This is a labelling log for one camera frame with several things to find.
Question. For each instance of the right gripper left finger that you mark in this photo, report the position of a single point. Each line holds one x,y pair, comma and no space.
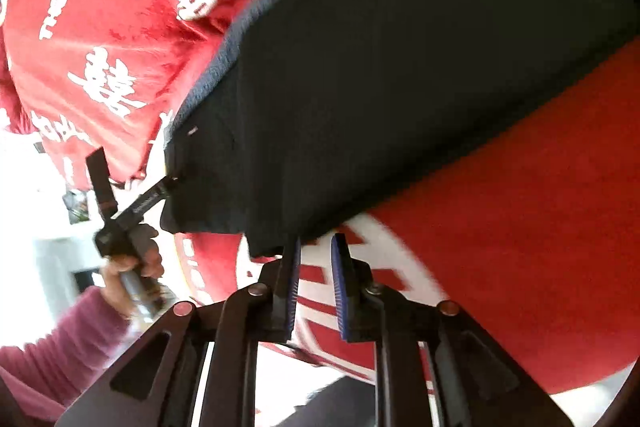
281,276

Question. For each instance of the person's left hand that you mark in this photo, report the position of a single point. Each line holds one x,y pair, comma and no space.
107,234

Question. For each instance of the red sofa cover white characters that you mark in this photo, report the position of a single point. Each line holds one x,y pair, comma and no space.
535,232

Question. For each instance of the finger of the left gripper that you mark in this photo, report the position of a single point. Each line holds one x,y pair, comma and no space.
134,214
100,178

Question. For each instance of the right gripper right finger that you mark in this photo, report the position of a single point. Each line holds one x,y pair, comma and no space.
357,298

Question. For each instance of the black pants grey waistband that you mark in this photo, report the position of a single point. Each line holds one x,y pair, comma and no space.
313,111

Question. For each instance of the left forearm magenta sleeve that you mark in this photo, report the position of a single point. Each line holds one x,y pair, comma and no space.
45,377

